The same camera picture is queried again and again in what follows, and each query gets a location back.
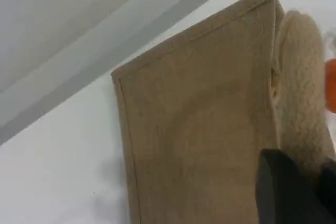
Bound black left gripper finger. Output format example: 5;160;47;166
318;154;336;224
256;149;324;224

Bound orange mandarin fruit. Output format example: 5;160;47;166
324;58;336;115

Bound brown burlap bag with handle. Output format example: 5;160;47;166
111;0;336;224

